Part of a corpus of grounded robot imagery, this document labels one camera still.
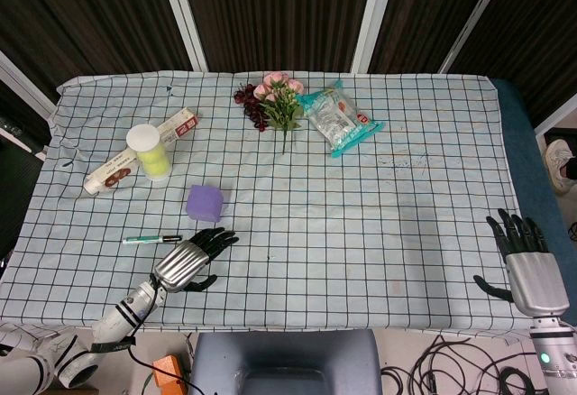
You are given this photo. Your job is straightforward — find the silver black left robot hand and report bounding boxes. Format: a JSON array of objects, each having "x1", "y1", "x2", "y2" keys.
[{"x1": 152, "y1": 226, "x2": 240, "y2": 295}]

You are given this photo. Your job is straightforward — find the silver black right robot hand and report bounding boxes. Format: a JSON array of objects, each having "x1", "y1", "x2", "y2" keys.
[{"x1": 472, "y1": 207, "x2": 572, "y2": 317}]

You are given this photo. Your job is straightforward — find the green white marker pen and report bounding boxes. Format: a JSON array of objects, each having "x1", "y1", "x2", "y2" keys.
[{"x1": 122, "y1": 233, "x2": 184, "y2": 246}]

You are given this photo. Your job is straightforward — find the purple foam cube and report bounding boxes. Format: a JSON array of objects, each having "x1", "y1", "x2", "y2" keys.
[{"x1": 185, "y1": 183, "x2": 225, "y2": 224}]

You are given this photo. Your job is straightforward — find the yellow tennis ball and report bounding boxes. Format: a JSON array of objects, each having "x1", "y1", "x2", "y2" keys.
[
  {"x1": 142, "y1": 160, "x2": 172, "y2": 178},
  {"x1": 136, "y1": 144, "x2": 170, "y2": 167}
]

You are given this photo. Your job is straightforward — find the orange box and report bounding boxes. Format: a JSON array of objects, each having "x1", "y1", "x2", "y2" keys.
[{"x1": 151, "y1": 354, "x2": 191, "y2": 395}]

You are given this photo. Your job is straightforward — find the clear tennis ball tube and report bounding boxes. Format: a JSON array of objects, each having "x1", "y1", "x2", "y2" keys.
[{"x1": 125, "y1": 124, "x2": 173, "y2": 183}]

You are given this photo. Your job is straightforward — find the white shoe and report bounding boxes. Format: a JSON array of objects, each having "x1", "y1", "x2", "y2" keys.
[{"x1": 542, "y1": 138, "x2": 577, "y2": 197}]

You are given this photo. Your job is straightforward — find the white red toothpaste box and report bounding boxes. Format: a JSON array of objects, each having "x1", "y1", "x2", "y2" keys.
[{"x1": 83, "y1": 106, "x2": 201, "y2": 196}]

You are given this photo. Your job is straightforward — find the white black checkered tablecloth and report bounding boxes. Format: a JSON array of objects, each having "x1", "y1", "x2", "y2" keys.
[{"x1": 0, "y1": 69, "x2": 534, "y2": 346}]

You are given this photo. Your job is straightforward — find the dark red plastic grapes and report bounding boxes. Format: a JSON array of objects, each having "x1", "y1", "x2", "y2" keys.
[{"x1": 233, "y1": 82, "x2": 272, "y2": 133}]

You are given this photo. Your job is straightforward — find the pink artificial flower bouquet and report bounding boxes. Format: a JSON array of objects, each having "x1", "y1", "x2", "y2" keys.
[{"x1": 252, "y1": 70, "x2": 305, "y2": 155}]

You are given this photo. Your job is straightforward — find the teal clear snack bag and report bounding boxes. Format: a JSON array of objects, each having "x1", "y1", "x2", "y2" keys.
[{"x1": 294, "y1": 78, "x2": 385, "y2": 160}]

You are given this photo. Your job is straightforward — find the black floor cable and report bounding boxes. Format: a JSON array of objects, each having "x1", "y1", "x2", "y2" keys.
[
  {"x1": 380, "y1": 335, "x2": 454, "y2": 395},
  {"x1": 450, "y1": 344, "x2": 552, "y2": 395}
]

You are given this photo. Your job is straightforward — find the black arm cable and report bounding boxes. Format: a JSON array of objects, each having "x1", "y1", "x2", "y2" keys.
[{"x1": 127, "y1": 275, "x2": 205, "y2": 395}]

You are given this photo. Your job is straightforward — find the black strap on arm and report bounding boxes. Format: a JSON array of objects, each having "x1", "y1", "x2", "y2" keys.
[{"x1": 91, "y1": 335, "x2": 137, "y2": 354}]

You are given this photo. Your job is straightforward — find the white partition frame post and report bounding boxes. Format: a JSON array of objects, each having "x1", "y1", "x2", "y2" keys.
[
  {"x1": 0, "y1": 49, "x2": 59, "y2": 122},
  {"x1": 154, "y1": 0, "x2": 209, "y2": 72},
  {"x1": 533, "y1": 96, "x2": 577, "y2": 140},
  {"x1": 350, "y1": 0, "x2": 400, "y2": 74},
  {"x1": 438, "y1": 0, "x2": 514, "y2": 75}
]

